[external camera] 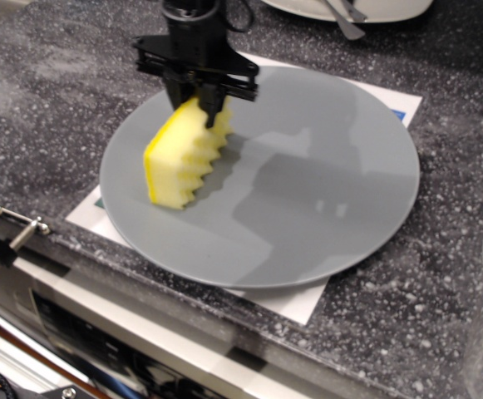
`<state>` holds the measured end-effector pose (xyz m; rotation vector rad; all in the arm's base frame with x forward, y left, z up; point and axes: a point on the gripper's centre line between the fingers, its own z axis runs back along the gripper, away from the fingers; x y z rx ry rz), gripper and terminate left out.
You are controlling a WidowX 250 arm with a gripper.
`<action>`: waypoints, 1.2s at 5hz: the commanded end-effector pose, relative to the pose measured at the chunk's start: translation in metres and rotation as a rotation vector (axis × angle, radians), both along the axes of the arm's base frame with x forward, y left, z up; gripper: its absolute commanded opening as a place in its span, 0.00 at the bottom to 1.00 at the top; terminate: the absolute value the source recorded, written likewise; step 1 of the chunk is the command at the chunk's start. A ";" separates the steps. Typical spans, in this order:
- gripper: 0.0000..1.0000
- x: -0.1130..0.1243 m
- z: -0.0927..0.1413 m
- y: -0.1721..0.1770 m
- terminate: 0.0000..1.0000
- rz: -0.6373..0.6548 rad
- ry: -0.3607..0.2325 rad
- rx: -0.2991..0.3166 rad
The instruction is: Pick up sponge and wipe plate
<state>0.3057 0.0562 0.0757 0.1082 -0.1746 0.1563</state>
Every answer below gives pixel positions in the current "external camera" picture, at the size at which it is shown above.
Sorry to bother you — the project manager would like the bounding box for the silver spoon handle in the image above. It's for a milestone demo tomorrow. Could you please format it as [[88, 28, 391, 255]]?
[[325, 1, 365, 41]]

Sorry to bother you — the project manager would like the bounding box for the metal clamp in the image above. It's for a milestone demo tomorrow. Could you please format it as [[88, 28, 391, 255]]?
[[0, 205, 52, 268]]

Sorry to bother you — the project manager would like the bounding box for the yellow wavy sponge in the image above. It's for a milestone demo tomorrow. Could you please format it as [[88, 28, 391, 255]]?
[[143, 97, 233, 209]]

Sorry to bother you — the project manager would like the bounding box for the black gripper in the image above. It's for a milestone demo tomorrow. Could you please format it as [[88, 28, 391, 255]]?
[[133, 1, 259, 128]]

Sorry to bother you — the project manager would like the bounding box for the white dishwasher control panel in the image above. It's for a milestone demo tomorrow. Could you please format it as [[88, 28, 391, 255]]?
[[0, 255, 392, 399]]

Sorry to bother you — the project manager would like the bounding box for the black cable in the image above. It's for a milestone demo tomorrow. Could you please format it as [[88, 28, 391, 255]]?
[[219, 0, 254, 33]]

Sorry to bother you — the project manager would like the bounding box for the silver fork handle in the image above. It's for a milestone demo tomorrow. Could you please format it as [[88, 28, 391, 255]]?
[[341, 0, 367, 22]]

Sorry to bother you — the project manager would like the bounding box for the grey round plate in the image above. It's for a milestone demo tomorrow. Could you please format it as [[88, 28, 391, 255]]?
[[99, 66, 421, 291]]

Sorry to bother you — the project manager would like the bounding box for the white dish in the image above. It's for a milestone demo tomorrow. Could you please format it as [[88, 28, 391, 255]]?
[[264, 0, 433, 23]]

